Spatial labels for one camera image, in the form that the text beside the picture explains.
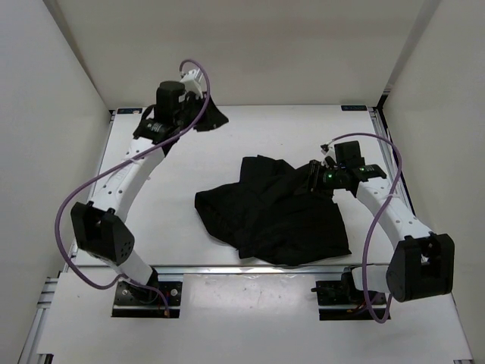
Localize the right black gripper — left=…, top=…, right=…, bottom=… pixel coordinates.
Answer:
left=293, top=159, right=346, bottom=201

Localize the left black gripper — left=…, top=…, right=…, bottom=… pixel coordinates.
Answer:
left=175, top=93, right=230, bottom=133

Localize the black pleated skirt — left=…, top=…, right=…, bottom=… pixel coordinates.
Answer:
left=194, top=155, right=351, bottom=266

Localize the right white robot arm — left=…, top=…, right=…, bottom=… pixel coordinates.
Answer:
left=309, top=141, right=455, bottom=303

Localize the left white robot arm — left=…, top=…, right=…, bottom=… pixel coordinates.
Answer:
left=70, top=75, right=228, bottom=303

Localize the right blue corner sticker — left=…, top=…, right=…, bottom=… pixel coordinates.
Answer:
left=341, top=105, right=368, bottom=111

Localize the blue corner sticker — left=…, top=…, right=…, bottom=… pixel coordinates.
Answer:
left=117, top=108, right=143, bottom=115
left=341, top=105, right=368, bottom=111

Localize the left blue corner sticker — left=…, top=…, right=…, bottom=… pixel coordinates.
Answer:
left=117, top=108, right=143, bottom=115

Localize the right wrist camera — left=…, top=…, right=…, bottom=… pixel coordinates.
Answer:
left=321, top=143, right=336, bottom=168

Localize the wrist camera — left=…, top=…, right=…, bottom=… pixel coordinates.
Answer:
left=180, top=68, right=203, bottom=97
left=321, top=143, right=336, bottom=168

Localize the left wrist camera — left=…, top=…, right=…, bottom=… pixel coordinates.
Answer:
left=180, top=68, right=203, bottom=97

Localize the aluminium frame rail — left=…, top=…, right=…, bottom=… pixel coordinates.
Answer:
left=369, top=108, right=398, bottom=178

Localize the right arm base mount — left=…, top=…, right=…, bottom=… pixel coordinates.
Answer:
left=311, top=265, right=390, bottom=322

